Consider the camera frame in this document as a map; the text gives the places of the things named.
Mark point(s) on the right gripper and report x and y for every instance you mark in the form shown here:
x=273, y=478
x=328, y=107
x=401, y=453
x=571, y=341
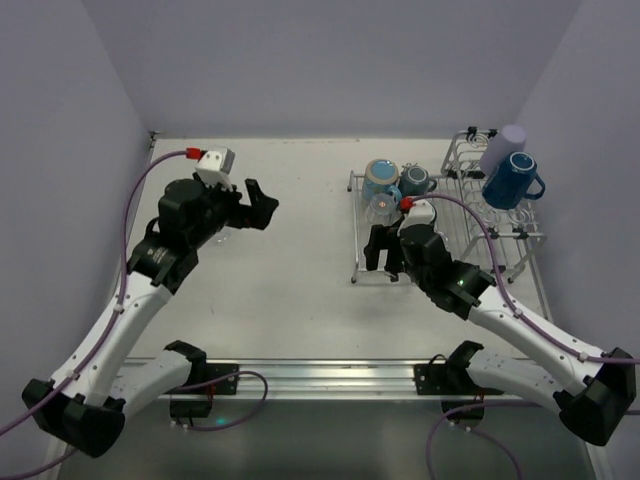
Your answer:
x=388, y=248

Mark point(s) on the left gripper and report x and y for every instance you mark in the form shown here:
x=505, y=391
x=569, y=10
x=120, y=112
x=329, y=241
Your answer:
x=245, y=209

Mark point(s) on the light blue mug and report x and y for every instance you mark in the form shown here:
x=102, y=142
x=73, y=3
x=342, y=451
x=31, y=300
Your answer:
x=381, y=176

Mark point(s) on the dark green mug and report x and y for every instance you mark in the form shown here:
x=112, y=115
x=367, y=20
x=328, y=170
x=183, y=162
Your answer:
x=416, y=181

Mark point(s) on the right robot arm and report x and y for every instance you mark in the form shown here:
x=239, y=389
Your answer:
x=590, y=389

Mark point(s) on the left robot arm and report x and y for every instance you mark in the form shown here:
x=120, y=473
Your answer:
x=86, y=403

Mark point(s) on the metal dish rack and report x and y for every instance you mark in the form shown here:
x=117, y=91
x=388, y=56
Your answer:
x=516, y=233

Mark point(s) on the dark blue plastic mug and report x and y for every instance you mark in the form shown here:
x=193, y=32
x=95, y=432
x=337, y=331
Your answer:
x=515, y=179

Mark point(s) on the lavender plastic cup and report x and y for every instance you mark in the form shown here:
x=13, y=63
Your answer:
x=509, y=139

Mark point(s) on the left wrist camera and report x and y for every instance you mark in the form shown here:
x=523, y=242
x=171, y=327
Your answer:
x=214, y=168

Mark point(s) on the aluminium mounting rail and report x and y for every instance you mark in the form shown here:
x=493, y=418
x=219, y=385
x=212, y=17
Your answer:
x=325, y=377

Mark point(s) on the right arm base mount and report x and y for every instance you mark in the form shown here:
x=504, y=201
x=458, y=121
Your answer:
x=448, y=377

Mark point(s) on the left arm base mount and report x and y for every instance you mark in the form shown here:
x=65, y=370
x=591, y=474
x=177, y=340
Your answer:
x=197, y=403

